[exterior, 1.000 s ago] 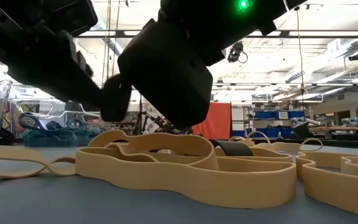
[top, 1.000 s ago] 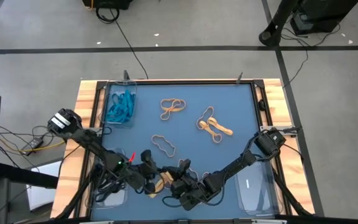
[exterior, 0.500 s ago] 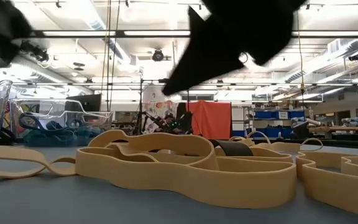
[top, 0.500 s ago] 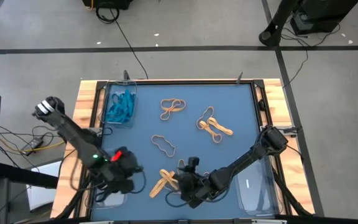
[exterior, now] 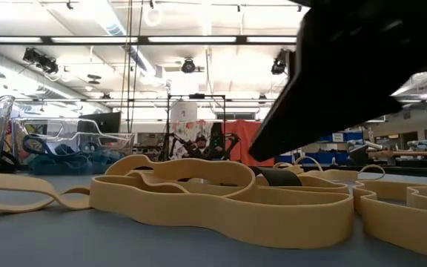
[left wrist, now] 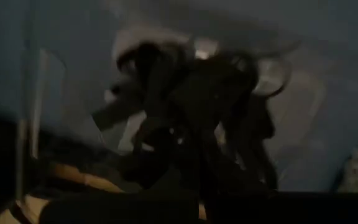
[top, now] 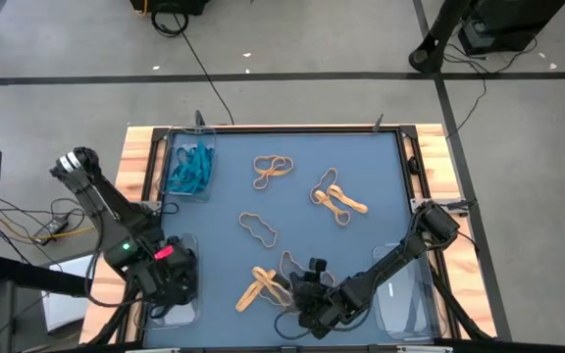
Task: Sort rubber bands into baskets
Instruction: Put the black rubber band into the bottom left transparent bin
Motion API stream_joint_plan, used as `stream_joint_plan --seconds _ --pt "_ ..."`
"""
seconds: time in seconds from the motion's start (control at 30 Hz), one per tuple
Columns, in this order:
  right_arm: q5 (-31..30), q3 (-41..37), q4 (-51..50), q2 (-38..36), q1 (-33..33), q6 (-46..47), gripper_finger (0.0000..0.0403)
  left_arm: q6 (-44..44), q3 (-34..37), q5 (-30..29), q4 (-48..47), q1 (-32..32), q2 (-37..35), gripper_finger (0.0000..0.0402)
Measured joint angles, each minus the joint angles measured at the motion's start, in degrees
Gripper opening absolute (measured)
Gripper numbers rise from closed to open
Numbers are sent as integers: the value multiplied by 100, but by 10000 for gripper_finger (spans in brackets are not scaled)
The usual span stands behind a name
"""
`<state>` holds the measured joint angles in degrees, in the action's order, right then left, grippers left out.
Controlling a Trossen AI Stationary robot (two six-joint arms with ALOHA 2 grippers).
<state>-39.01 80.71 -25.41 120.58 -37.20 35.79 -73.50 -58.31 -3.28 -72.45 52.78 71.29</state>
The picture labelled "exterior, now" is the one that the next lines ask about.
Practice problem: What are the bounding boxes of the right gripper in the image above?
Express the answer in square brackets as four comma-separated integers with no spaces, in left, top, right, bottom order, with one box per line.
[249,0,427,162]

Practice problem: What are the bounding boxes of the dark grey wide rubber band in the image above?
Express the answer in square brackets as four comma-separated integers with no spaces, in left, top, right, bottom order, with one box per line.
[249,165,304,188]

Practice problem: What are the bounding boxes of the dark navy rubber band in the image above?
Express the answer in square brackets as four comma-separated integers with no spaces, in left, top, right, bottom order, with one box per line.
[22,135,96,161]

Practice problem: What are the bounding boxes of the tan wavy rubber band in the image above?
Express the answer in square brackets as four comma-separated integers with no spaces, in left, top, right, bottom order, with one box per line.
[352,179,427,263]

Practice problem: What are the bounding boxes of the blue storage bin shelf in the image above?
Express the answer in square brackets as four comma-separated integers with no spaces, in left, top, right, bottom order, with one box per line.
[302,131,366,165]

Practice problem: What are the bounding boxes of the black ceiling spotlight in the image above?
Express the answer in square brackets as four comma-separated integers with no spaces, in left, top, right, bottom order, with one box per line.
[181,58,196,74]
[22,47,59,75]
[271,47,291,76]

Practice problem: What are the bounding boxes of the orange cloth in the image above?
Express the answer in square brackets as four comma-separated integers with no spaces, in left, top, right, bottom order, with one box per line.
[221,119,277,167]

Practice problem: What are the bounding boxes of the person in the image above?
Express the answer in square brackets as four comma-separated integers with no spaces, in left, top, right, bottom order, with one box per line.
[189,133,218,161]

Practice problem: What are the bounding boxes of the wooden workbench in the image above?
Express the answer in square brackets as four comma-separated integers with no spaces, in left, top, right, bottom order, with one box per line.
[367,149,427,159]

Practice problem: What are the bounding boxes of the floral cloth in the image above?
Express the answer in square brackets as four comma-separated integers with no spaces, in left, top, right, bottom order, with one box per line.
[168,119,214,149]

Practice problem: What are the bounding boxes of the black overhead light bar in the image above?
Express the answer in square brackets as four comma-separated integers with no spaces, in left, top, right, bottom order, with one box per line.
[0,35,298,46]

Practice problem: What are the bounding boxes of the black monitor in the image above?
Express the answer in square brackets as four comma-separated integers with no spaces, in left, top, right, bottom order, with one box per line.
[77,111,122,135]

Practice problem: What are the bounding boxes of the colourful poster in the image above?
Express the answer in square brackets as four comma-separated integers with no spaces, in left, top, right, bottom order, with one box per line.
[4,120,48,156]

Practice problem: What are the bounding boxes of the black stand frame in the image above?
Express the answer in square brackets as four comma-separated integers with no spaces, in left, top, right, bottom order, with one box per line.
[166,93,227,160]

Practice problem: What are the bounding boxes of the hanging ropes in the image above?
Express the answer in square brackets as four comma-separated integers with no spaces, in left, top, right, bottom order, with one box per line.
[119,0,143,134]

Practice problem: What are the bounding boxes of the white hanging ring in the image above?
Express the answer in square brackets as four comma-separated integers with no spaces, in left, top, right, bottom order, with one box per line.
[142,4,164,27]

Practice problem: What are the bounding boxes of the black ceiling rail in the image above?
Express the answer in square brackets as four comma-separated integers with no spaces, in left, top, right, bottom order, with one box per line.
[13,97,277,104]

